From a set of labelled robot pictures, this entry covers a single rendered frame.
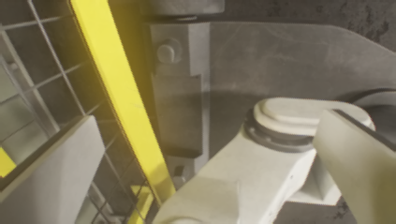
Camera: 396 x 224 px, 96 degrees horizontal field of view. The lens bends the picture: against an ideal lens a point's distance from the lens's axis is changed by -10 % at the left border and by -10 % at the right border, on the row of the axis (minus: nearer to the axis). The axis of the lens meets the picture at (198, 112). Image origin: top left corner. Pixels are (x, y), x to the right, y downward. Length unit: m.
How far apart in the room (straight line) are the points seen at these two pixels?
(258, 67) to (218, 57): 0.09
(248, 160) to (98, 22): 0.27
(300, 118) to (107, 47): 0.30
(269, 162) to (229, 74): 0.23
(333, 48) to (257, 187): 0.33
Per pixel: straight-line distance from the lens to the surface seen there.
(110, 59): 0.24
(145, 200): 1.12
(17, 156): 1.11
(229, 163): 0.31
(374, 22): 0.71
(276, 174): 0.31
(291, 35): 0.46
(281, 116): 0.35
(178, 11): 0.43
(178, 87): 0.48
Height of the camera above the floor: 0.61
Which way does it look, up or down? 58 degrees down
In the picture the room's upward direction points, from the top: 160 degrees counter-clockwise
